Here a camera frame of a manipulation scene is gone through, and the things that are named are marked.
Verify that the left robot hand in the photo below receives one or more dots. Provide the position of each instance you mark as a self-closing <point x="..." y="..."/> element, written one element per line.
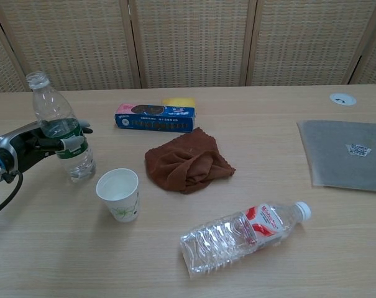
<point x="23" y="149"/>

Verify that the green label plastic bottle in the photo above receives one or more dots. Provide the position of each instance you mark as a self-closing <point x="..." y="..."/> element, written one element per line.
<point x="63" y="133"/>

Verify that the white paper cup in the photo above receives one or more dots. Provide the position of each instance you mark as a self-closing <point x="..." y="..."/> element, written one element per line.
<point x="119" y="192"/>

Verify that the red label plastic bottle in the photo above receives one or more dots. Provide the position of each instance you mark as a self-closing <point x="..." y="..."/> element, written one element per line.
<point x="237" y="232"/>

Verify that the blue cookie box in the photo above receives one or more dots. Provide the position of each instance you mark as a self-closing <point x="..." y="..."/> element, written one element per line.
<point x="156" y="119"/>

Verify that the yellow sponge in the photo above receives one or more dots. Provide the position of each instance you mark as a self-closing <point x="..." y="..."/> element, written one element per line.
<point x="179" y="102"/>

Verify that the brown cloth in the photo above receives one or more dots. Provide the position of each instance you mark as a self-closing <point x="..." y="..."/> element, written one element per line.
<point x="187" y="161"/>

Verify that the woven folding screen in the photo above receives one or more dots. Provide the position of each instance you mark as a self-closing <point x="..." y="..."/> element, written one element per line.
<point x="187" y="43"/>

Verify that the grey mat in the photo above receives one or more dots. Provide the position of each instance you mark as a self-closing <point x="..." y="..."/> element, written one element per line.
<point x="337" y="155"/>

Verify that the white QR code sticker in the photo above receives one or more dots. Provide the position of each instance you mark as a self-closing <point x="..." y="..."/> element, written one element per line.
<point x="358" y="150"/>

